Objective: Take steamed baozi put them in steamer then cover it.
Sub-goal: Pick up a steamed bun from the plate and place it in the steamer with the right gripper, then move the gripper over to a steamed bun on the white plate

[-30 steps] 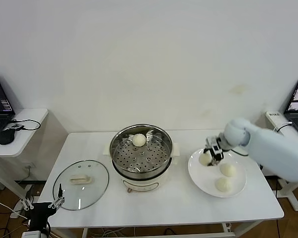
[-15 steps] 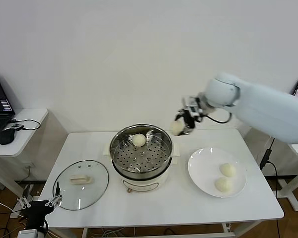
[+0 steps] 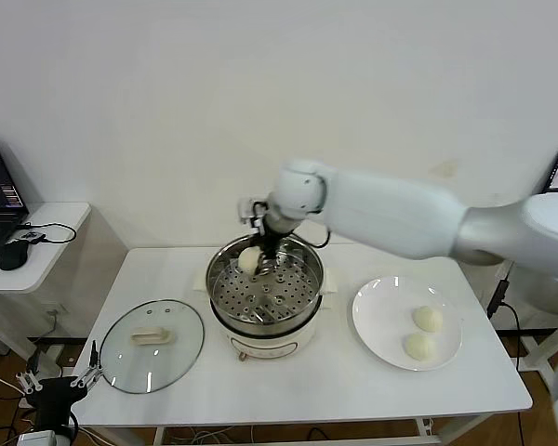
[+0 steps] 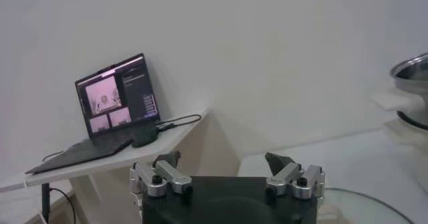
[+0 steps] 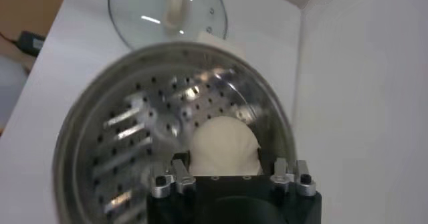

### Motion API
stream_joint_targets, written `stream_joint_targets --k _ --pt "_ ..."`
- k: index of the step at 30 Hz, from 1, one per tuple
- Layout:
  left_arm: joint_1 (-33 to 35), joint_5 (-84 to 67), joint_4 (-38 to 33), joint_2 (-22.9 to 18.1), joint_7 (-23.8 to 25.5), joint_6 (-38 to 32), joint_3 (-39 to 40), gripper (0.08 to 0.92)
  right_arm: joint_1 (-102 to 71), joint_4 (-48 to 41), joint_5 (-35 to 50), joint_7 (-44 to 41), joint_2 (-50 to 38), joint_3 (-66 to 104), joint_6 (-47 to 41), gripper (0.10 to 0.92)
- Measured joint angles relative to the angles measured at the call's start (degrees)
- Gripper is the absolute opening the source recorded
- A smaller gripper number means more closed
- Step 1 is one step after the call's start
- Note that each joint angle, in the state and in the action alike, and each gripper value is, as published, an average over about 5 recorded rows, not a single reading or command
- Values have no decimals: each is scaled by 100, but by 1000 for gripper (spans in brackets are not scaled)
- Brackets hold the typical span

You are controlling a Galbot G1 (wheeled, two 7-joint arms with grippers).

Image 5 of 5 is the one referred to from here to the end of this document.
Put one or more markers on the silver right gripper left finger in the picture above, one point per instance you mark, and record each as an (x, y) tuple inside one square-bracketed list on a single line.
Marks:
[(185, 182)]

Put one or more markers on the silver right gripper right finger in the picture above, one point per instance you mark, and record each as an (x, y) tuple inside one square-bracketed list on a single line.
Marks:
[(301, 183)]

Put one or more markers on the white steamed baozi bun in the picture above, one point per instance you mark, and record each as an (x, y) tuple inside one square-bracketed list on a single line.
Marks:
[(224, 145)]

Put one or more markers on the round glass pot lid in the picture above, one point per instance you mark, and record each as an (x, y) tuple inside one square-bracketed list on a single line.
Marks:
[(140, 4)]

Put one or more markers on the stainless steel steamer basket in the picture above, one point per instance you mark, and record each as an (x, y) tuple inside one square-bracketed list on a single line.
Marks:
[(100, 111)]

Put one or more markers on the white electric cooker base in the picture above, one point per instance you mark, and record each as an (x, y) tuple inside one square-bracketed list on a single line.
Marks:
[(220, 43)]

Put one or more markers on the black power adapter brick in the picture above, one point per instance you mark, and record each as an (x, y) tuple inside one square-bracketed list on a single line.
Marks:
[(30, 43)]

